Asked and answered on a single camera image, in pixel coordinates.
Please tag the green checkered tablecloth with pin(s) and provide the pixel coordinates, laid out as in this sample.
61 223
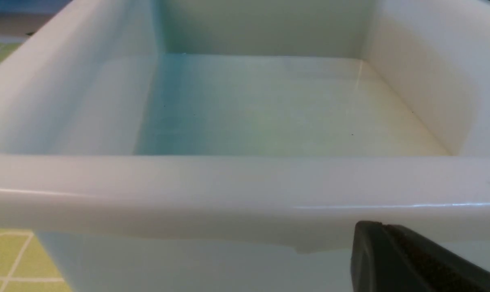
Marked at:
25 266

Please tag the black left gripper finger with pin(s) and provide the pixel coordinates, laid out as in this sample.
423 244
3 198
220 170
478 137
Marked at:
393 258

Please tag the large white plastic tub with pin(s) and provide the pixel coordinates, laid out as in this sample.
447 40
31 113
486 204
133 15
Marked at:
233 145

